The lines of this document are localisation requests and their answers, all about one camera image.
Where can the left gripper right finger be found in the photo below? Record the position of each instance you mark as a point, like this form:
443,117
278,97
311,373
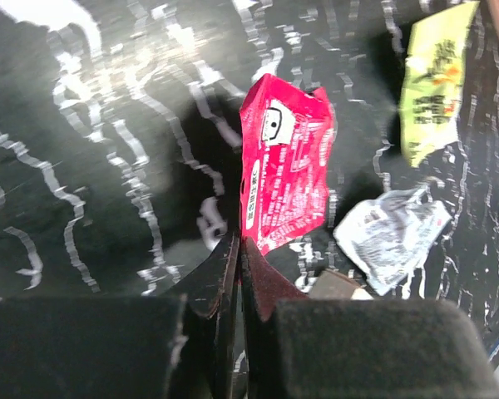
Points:
299,347

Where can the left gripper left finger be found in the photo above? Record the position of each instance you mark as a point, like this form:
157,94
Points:
178,345

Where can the pink candy packet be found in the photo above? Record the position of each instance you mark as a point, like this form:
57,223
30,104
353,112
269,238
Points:
288,136

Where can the green sour candy bag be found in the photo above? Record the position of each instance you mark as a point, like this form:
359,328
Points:
431,96

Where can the silver foil snack packet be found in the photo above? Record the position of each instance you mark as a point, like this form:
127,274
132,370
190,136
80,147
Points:
388,237

